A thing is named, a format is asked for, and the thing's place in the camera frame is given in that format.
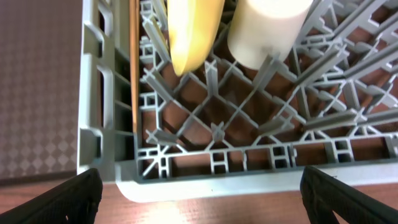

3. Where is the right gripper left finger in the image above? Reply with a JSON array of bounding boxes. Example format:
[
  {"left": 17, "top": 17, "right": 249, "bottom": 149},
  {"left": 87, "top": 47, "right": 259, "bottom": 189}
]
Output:
[{"left": 1, "top": 168, "right": 103, "bottom": 224}]

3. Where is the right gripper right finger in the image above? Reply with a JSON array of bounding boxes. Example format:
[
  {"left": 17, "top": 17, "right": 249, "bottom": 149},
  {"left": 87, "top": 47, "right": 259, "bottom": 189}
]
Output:
[{"left": 300, "top": 166, "right": 397, "bottom": 223}]

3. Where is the white cup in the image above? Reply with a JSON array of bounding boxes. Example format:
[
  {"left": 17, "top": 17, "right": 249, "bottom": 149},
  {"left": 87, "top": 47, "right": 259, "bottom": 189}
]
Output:
[{"left": 227, "top": 0, "right": 313, "bottom": 70}]

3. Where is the wooden chopstick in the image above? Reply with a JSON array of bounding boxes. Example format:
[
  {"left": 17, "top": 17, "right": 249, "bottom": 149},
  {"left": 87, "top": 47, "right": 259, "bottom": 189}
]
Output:
[{"left": 129, "top": 0, "right": 140, "bottom": 133}]

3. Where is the yellow plate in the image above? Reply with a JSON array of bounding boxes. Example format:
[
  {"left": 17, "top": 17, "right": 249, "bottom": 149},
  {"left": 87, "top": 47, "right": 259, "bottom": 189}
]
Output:
[{"left": 167, "top": 0, "right": 225, "bottom": 76}]

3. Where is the grey dishwasher rack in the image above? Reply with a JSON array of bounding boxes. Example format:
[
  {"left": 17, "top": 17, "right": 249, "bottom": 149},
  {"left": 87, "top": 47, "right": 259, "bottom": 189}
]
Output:
[{"left": 76, "top": 0, "right": 397, "bottom": 202}]

